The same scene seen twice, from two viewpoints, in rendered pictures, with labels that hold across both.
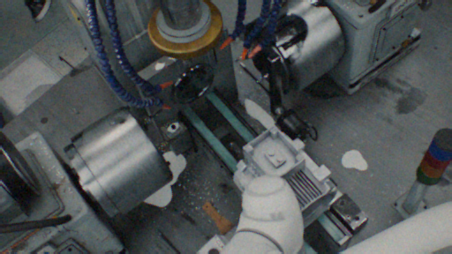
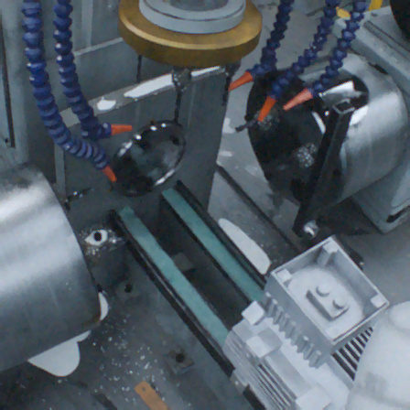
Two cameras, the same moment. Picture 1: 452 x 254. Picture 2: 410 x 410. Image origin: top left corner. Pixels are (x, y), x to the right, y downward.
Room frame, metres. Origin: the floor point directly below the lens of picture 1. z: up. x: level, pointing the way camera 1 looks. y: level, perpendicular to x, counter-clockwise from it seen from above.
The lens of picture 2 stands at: (0.21, 0.18, 1.71)
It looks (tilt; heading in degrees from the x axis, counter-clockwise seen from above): 48 degrees down; 345
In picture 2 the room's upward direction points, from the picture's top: 10 degrees clockwise
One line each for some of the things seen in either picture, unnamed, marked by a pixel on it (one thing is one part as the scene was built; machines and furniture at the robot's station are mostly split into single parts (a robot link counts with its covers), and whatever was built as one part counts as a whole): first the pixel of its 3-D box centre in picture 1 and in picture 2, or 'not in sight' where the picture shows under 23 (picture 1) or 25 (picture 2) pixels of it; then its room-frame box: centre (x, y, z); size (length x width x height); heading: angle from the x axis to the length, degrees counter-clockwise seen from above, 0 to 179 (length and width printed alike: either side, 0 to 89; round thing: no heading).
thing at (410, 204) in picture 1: (426, 177); not in sight; (0.47, -0.47, 1.01); 0.08 x 0.08 x 0.42; 27
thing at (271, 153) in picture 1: (274, 159); (323, 304); (0.56, -0.09, 1.11); 0.12 x 0.11 x 0.07; 27
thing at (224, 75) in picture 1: (184, 79); (129, 155); (0.95, 0.12, 0.97); 0.30 x 0.11 x 0.34; 117
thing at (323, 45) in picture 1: (299, 40); (338, 123); (0.97, -0.25, 1.04); 0.41 x 0.25 x 0.25; 117
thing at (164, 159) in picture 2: (193, 85); (150, 160); (0.89, 0.09, 1.02); 0.15 x 0.02 x 0.15; 117
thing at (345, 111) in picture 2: (275, 86); (322, 174); (0.76, -0.13, 1.12); 0.04 x 0.03 x 0.26; 27
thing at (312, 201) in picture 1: (284, 186); (321, 361); (0.52, -0.10, 1.02); 0.20 x 0.19 x 0.19; 27
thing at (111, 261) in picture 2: (177, 136); (98, 256); (0.82, 0.18, 0.86); 0.07 x 0.06 x 0.12; 117
